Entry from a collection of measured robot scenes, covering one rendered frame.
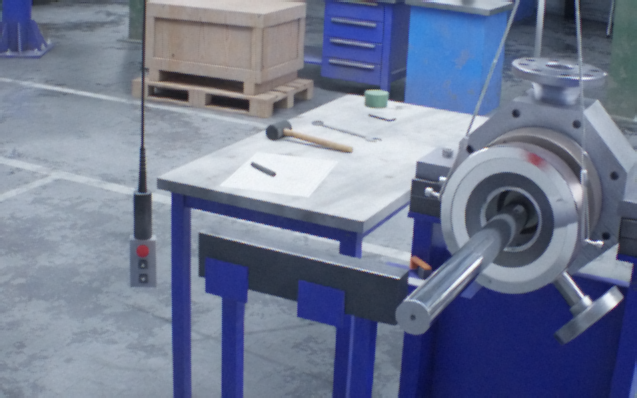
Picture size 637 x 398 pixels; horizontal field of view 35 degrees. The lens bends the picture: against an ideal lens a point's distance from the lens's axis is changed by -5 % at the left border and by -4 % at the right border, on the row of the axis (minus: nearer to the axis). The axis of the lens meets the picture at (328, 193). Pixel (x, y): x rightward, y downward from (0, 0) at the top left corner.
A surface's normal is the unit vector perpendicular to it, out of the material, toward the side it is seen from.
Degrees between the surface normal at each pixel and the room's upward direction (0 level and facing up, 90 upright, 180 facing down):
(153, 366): 0
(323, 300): 90
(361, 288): 90
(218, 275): 90
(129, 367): 0
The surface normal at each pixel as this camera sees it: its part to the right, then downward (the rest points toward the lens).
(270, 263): -0.44, 0.26
